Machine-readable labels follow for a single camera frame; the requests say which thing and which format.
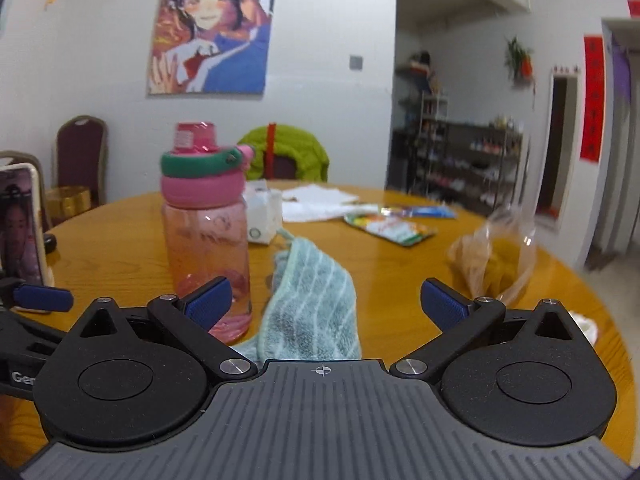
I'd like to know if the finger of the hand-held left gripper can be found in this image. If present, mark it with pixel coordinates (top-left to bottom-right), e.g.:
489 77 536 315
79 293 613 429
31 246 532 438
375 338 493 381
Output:
0 278 75 314

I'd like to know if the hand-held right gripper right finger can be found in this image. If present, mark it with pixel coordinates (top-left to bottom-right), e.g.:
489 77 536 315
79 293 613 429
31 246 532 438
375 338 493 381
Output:
390 278 576 380

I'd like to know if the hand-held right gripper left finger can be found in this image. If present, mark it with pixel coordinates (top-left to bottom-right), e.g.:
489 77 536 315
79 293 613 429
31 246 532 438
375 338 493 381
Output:
80 276 257 379

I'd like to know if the pink water bottle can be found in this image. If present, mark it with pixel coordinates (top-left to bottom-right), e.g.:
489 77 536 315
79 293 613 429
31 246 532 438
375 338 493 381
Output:
159 120 254 345

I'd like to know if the teal striped cleaning cloth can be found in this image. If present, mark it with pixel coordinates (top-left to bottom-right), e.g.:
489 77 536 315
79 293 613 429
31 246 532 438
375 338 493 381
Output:
231 228 364 362

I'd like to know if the clear bag of snacks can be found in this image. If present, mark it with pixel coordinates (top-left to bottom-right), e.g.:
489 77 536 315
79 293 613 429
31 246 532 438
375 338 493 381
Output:
446 209 540 307

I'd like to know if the smartphone with lit screen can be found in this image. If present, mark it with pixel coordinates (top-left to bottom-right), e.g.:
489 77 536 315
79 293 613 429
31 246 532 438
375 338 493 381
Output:
0 162 52 287

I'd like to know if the orange green snack packet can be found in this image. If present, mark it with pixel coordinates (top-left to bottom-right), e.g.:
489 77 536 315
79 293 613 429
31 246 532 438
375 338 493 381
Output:
343 212 438 248

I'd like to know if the white tissue pack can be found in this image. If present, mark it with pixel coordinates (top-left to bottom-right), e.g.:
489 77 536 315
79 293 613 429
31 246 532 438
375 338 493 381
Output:
243 181 284 246

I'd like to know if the crumpled white tissue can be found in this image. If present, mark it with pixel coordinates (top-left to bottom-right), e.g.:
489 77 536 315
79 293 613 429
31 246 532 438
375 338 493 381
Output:
569 311 599 347

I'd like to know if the white paper sheet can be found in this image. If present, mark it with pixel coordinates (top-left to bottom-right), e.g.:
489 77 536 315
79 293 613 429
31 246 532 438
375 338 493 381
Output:
280 183 362 224

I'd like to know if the shoe rack with shoes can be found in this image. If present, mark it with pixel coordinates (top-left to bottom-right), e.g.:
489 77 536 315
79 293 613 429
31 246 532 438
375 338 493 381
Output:
391 119 525 212

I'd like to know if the maroon chair with jacket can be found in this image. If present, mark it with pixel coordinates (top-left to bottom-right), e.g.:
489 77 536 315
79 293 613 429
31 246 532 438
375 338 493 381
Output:
272 156 307 182

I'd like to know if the green puffer jacket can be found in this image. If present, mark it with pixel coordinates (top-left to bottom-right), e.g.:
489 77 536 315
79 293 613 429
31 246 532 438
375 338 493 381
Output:
236 126 331 184

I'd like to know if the tall metal shelf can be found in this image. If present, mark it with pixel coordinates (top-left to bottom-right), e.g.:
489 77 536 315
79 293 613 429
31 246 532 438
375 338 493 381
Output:
419 91 449 161

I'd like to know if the red vertical couplet banner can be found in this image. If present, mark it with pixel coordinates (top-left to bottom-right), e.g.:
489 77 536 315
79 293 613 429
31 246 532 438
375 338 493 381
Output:
579 34 605 164

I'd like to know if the potted green plant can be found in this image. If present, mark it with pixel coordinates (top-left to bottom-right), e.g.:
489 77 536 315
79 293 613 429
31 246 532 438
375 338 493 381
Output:
504 35 535 85

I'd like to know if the purple curtain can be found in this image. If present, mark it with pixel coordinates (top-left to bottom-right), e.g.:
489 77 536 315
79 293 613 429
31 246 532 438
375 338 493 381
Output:
612 42 635 100

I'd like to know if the red strap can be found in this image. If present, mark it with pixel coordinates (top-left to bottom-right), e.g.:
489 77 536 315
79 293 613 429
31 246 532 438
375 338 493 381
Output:
266 122 278 181

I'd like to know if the white framed wall mirror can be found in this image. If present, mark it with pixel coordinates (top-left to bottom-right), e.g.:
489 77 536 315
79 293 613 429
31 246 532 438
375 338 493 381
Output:
532 66 584 232

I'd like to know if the anime wall poster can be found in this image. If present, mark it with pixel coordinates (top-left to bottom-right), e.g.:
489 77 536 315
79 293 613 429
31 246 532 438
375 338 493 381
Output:
146 0 277 97

